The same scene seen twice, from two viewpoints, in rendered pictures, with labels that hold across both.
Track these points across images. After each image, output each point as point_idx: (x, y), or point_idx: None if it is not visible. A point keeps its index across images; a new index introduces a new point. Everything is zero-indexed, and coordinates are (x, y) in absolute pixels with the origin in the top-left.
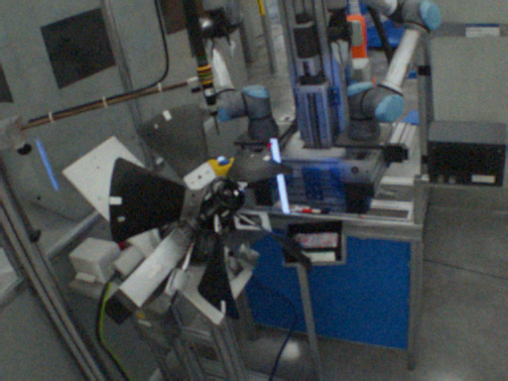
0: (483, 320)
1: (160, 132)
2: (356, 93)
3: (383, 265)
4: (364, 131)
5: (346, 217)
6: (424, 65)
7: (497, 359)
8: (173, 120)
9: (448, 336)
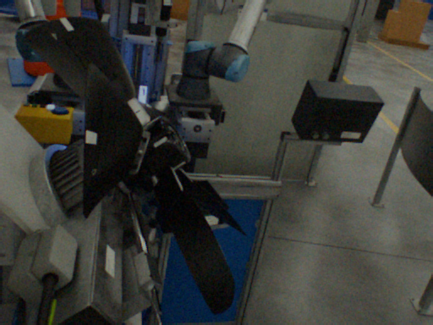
0: (274, 279)
1: (62, 46)
2: (202, 50)
3: (229, 228)
4: (201, 90)
5: (204, 177)
6: (193, 40)
7: (307, 316)
8: (77, 33)
9: (251, 300)
